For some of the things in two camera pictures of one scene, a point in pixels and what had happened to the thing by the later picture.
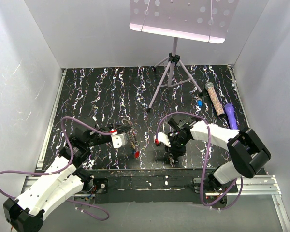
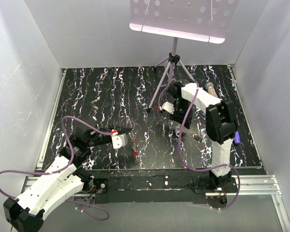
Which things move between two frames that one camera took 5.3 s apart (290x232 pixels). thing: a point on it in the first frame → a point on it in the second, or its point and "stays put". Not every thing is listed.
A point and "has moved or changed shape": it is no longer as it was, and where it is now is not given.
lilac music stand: [204, 21] stays put
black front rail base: [154, 185] stays put
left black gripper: [121, 128] stays put
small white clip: [171, 161] has moved or changed shape
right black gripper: [176, 152] → [177, 118]
